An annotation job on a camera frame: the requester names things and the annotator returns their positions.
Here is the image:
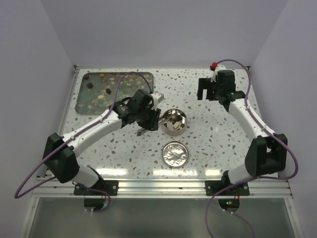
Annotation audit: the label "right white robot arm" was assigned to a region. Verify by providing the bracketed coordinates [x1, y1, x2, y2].
[197, 69, 288, 195]

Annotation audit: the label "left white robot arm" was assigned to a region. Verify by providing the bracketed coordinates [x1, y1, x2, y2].
[43, 90, 164, 195]

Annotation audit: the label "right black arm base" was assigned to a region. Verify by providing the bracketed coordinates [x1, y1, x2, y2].
[205, 180, 250, 196]

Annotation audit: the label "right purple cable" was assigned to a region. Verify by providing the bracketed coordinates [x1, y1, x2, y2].
[203, 59, 299, 238]

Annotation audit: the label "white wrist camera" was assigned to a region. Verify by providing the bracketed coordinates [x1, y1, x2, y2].
[210, 62, 226, 82]
[151, 92, 164, 110]

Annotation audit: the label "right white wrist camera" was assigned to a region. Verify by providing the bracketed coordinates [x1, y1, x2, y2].
[210, 62, 226, 82]

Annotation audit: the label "embossed silver tin lid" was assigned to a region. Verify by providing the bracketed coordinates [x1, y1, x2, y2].
[161, 141, 189, 168]

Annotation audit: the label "aluminium mounting rail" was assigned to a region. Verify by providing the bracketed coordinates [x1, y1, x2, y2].
[31, 178, 292, 199]

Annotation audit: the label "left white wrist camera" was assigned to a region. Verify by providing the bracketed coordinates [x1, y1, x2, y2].
[151, 92, 164, 110]

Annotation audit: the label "round silver tin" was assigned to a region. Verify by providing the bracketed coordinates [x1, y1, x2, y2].
[161, 109, 188, 136]

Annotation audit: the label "white chocolate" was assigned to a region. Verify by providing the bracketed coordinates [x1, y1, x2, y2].
[173, 121, 181, 130]

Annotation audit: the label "metal tweezers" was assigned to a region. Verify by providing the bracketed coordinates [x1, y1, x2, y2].
[137, 116, 172, 136]

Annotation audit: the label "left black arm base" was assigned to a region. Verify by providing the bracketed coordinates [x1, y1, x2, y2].
[74, 179, 119, 196]

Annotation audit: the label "green floral metal tray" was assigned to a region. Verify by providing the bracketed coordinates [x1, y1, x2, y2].
[75, 72, 154, 115]

